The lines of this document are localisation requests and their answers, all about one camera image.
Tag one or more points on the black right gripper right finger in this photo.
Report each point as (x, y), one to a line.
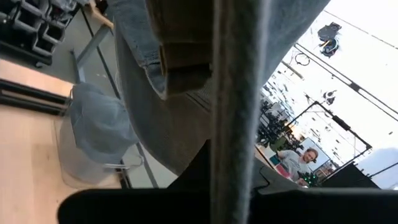
(311, 207)

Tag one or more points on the blue denim baseball cap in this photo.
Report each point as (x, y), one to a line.
(236, 93)
(99, 124)

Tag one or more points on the person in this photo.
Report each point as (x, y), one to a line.
(292, 161)

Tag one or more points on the long wooden workbench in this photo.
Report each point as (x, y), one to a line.
(93, 43)

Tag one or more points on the clear plastic bin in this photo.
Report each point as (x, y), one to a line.
(77, 174)

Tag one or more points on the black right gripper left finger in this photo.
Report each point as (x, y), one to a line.
(140, 207)

